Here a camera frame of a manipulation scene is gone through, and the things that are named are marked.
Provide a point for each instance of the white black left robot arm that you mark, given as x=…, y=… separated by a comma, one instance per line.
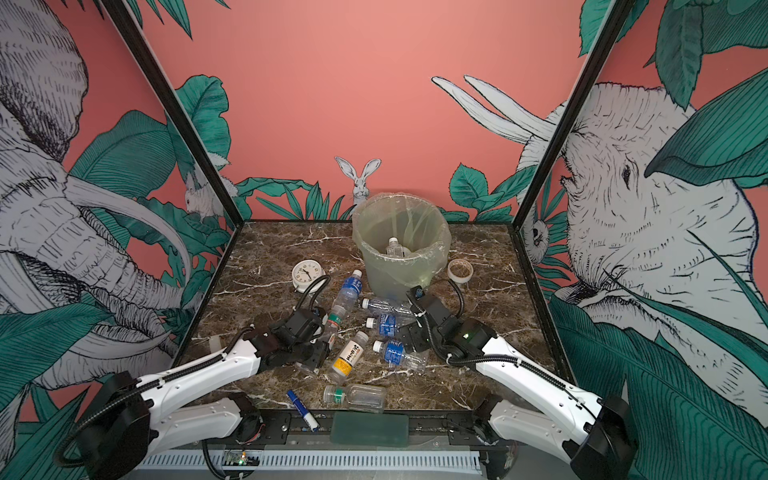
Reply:
x=133, y=418

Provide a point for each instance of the green rectangular pad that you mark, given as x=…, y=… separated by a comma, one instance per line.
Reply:
x=370, y=429

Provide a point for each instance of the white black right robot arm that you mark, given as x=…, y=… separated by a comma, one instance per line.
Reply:
x=594, y=435

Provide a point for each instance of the white slotted cable duct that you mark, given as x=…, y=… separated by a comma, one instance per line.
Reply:
x=465, y=462

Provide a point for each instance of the black frame post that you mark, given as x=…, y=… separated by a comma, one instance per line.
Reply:
x=126, y=25
x=616, y=16

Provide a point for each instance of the clear unlabelled bottle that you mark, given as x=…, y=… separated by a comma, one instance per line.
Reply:
x=377, y=306

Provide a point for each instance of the blue cap bottle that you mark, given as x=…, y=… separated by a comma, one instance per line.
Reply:
x=347, y=297

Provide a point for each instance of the white round alarm clock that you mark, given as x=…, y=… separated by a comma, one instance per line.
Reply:
x=304, y=273

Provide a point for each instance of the grey mesh waste bin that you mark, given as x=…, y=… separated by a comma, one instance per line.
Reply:
x=396, y=276

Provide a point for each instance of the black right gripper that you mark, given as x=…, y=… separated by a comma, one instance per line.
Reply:
x=415, y=330

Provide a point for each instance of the white yellow triangle label bottle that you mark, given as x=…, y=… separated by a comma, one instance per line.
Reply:
x=395, y=249

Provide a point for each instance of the green red label clear bottle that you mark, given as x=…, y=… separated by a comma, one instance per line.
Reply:
x=329, y=333

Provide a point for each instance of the white adhesive tape roll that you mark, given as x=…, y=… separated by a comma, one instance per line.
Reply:
x=460, y=271

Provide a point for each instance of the black right frame post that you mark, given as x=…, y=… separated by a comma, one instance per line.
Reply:
x=616, y=16

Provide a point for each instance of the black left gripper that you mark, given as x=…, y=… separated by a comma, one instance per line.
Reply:
x=319, y=356

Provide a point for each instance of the black left frame post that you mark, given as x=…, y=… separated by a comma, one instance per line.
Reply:
x=126, y=25

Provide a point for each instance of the yellow white label tea bottle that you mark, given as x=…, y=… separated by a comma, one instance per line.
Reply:
x=348, y=358

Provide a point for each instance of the small green band clear bottle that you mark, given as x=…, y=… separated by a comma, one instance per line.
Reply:
x=358, y=397

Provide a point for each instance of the blue white marker pen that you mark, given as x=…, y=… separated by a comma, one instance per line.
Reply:
x=303, y=411

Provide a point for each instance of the green plastic bin liner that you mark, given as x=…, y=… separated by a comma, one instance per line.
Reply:
x=401, y=240

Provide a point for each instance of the Pocari Sweat blue label bottle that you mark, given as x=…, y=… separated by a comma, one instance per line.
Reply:
x=385, y=325

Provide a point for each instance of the blue label mineral water bottle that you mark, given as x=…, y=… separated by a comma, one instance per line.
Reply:
x=396, y=355

